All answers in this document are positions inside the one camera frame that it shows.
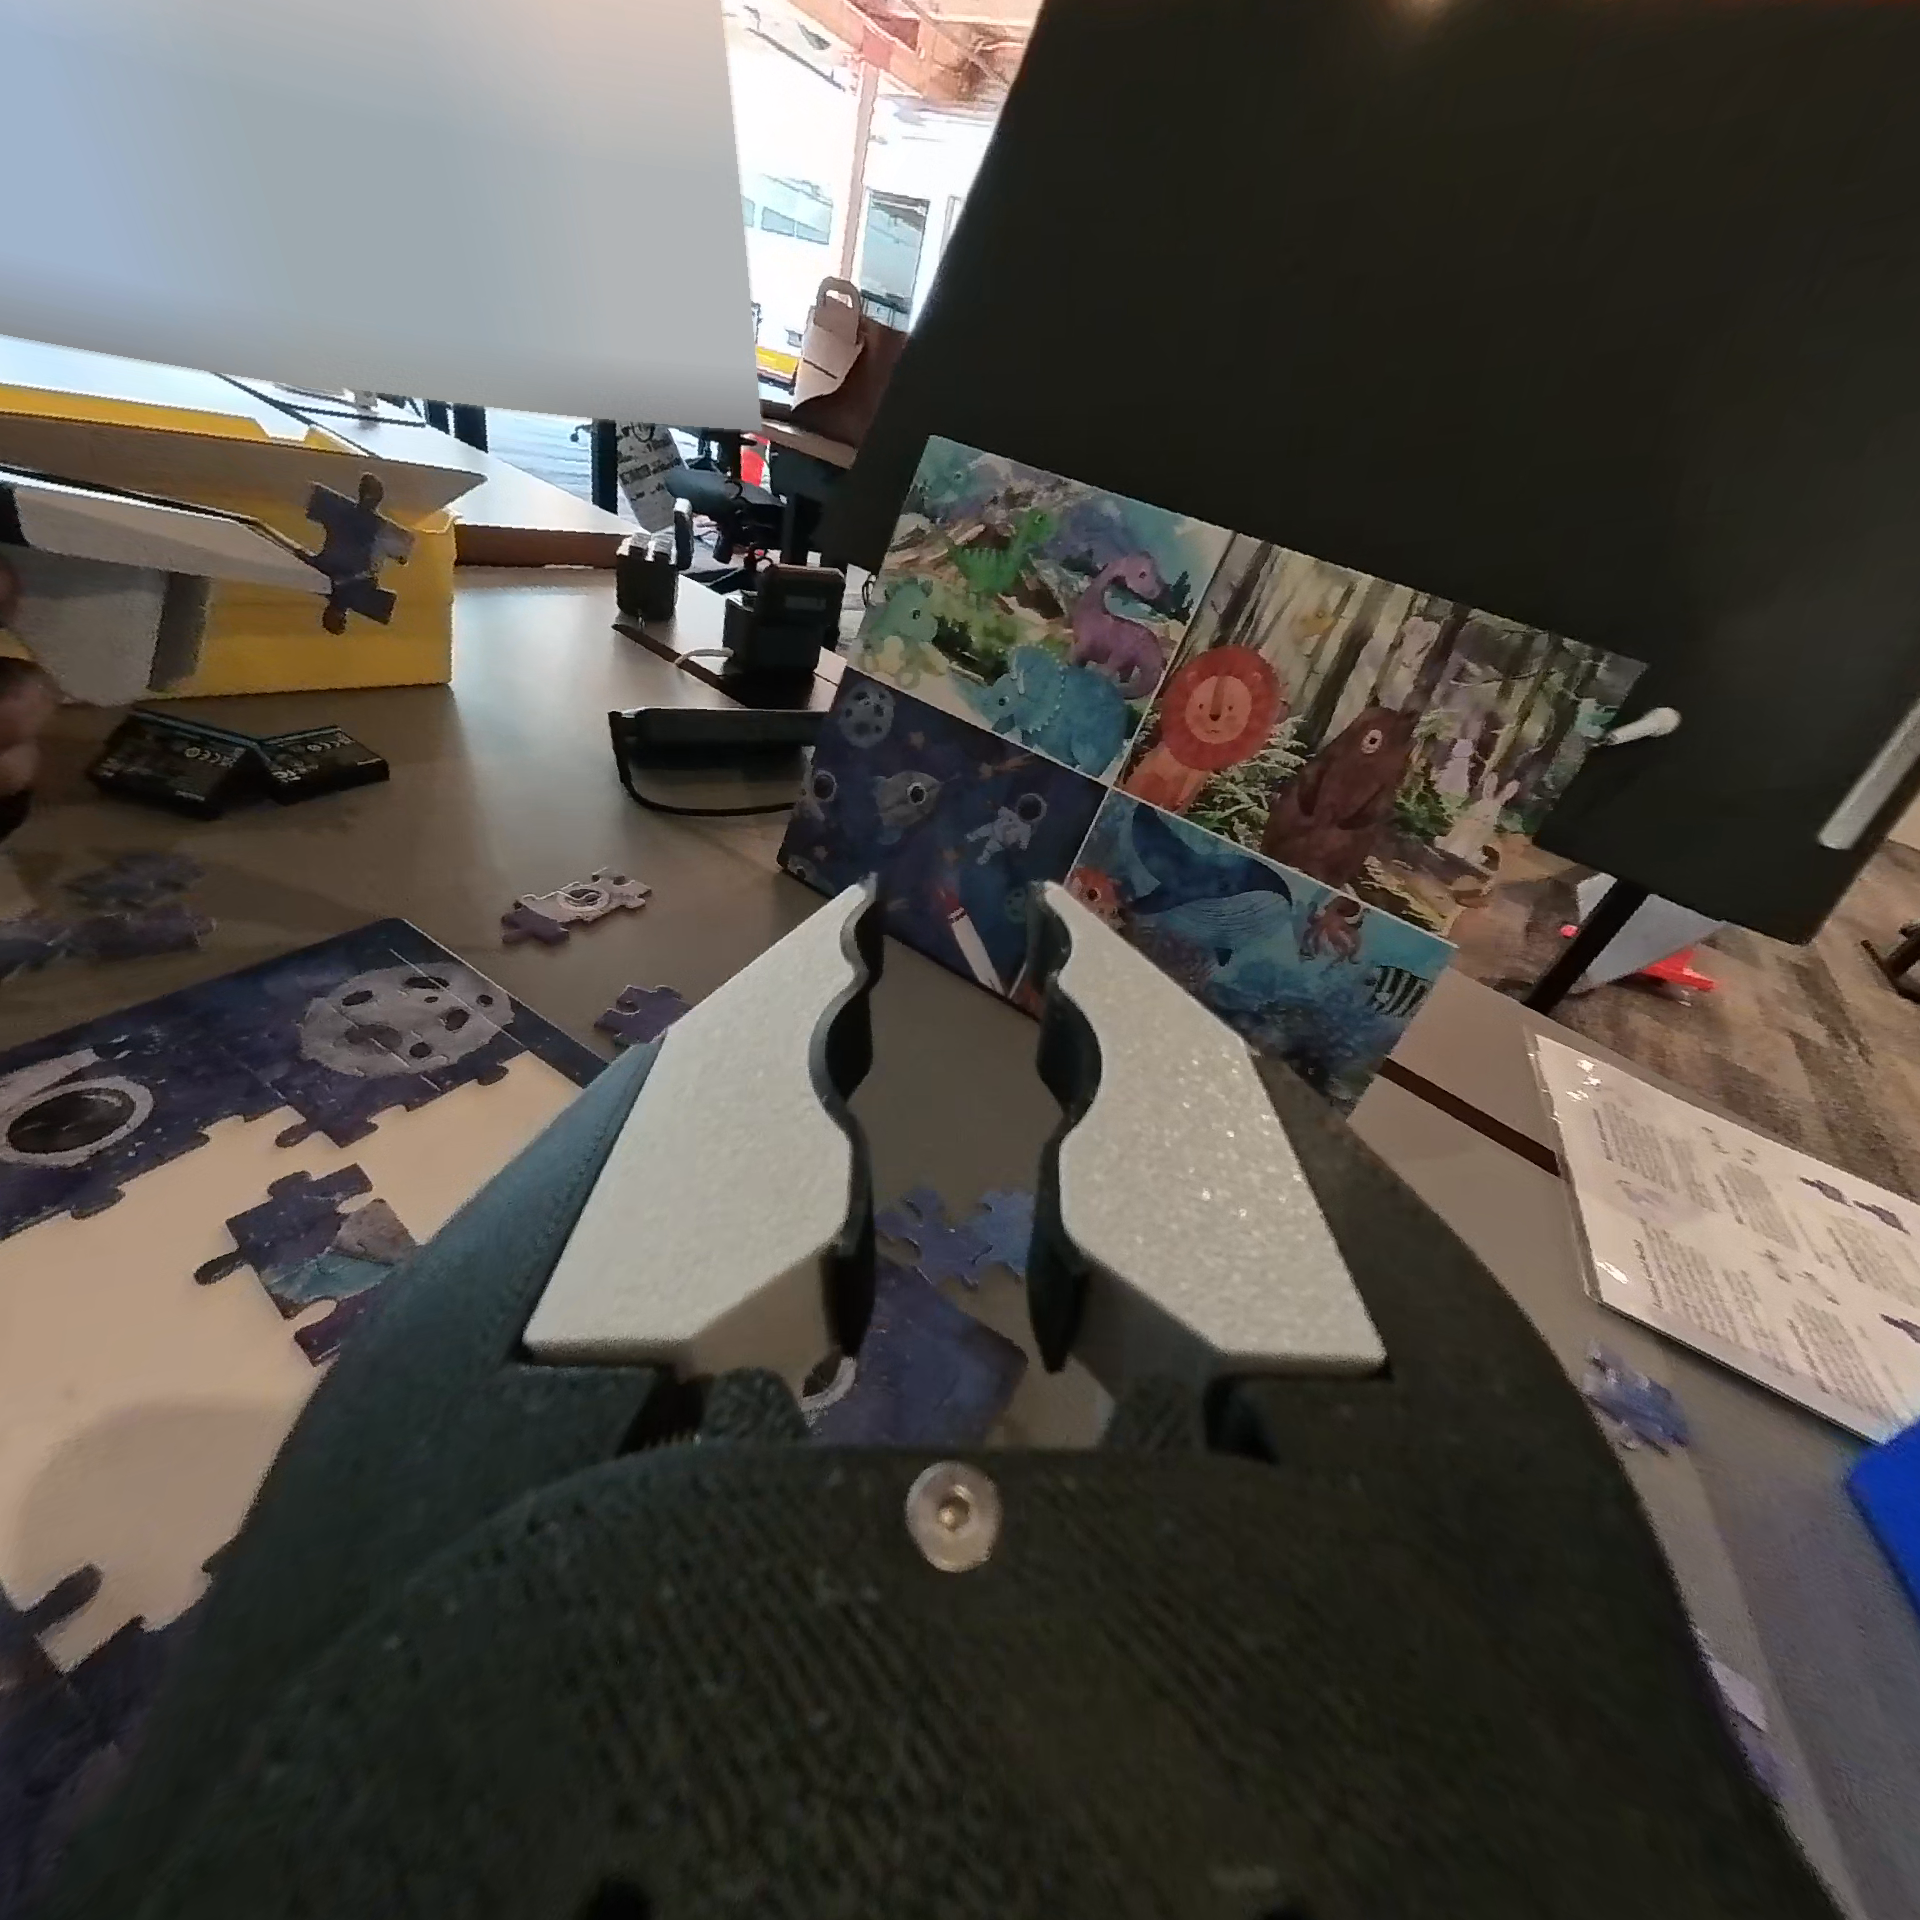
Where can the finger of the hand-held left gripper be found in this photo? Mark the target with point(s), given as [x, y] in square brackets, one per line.
[169, 540]

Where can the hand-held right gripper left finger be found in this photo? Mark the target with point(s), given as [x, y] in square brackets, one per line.
[690, 1198]

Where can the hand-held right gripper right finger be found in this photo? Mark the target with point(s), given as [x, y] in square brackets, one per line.
[1215, 1198]

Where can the joined planet puzzle pieces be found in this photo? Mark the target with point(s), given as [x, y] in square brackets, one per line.
[313, 1264]

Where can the space jigsaw puzzle board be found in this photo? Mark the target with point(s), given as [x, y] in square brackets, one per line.
[228, 1034]

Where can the person's left hand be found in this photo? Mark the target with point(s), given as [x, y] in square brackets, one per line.
[17, 733]

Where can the white flat box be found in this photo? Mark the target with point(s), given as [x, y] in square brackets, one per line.
[228, 470]

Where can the black battery pack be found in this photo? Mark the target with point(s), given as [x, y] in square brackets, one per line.
[180, 758]
[324, 761]

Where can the yellow foam block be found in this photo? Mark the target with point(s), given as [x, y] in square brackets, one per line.
[374, 633]

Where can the row of puzzle pieces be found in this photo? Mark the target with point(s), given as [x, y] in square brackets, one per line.
[577, 900]

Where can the background wooden desk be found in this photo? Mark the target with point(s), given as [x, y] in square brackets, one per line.
[538, 504]

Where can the black slanted stand leg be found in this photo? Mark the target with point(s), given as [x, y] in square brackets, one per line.
[1583, 952]

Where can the black power adapter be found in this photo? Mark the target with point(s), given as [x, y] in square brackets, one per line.
[720, 733]

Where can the small black charger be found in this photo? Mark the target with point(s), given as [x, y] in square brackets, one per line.
[645, 584]

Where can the white paper tag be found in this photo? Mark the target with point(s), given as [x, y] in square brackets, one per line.
[645, 470]

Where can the laminated instruction sheet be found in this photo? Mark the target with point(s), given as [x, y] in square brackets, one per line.
[1728, 1233]

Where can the small red object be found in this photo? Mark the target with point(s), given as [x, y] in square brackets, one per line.
[1683, 971]

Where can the illustrated animal puzzle box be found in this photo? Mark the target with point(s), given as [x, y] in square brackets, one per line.
[1051, 673]

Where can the black charging dock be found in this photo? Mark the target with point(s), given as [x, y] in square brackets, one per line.
[788, 622]

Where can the white tube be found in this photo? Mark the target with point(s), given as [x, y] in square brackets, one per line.
[1645, 730]

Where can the pale paper bag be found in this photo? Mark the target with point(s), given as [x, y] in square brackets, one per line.
[827, 336]

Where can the blue box with tag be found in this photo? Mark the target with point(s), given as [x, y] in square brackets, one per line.
[1893, 1495]

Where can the pale grey bar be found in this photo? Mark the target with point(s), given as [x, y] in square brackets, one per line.
[1868, 789]

